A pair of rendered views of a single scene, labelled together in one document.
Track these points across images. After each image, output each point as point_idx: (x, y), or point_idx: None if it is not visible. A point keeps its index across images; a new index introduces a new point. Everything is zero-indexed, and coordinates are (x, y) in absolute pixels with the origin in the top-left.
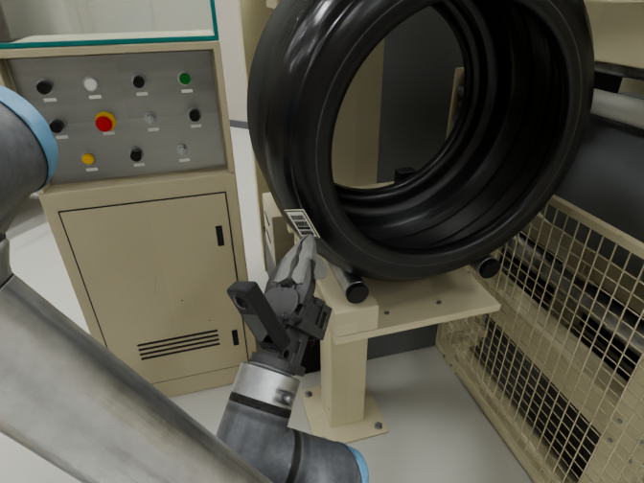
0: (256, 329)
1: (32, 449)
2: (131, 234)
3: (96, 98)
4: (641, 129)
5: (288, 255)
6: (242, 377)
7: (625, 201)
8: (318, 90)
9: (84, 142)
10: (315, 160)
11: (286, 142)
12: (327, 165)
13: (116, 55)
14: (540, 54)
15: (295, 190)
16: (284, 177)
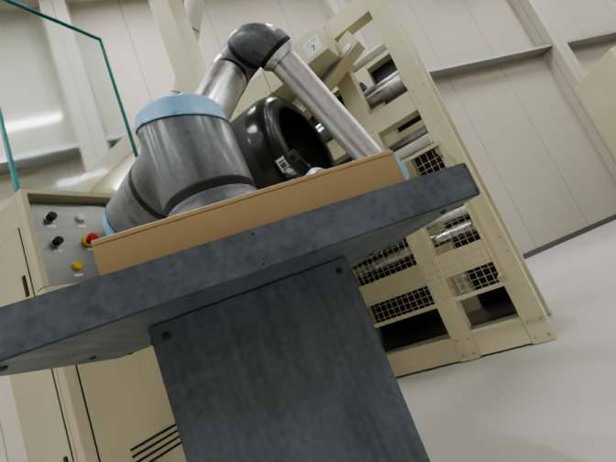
0: (302, 168)
1: (313, 79)
2: None
3: (82, 226)
4: None
5: (287, 170)
6: (312, 170)
7: None
8: (272, 118)
9: (74, 255)
10: (280, 137)
11: (269, 133)
12: (283, 139)
13: (95, 203)
14: (302, 154)
15: (278, 148)
16: (271, 146)
